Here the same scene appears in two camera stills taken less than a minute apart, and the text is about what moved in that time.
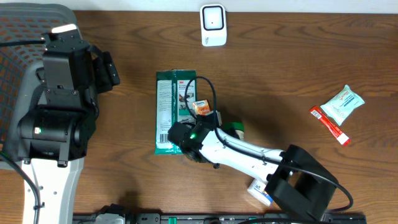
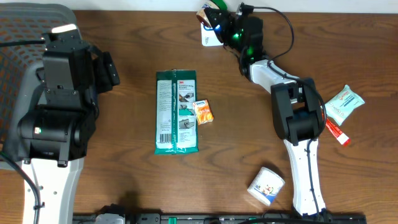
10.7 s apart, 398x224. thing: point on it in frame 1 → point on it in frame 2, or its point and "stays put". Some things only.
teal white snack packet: [341, 106] stays put
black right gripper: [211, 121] → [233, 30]
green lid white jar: [238, 127] → [213, 4]
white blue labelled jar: [256, 188] stays put
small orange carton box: [201, 107] stays put
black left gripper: [111, 73] stays put
